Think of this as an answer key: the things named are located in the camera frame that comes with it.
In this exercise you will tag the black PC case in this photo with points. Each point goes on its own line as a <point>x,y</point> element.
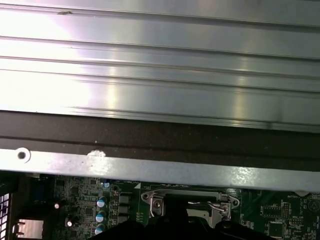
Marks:
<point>150,135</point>

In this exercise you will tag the CPU socket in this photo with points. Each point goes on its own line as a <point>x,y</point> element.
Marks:
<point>157,210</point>

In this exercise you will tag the green motherboard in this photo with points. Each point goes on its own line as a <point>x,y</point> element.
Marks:
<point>275,212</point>

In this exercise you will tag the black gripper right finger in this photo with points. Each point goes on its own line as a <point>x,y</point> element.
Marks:
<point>237,232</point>

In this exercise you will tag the metal socket cover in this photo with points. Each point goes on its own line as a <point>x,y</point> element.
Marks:
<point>216,215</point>

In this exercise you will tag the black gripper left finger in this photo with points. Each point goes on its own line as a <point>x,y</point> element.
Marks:
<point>150,231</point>

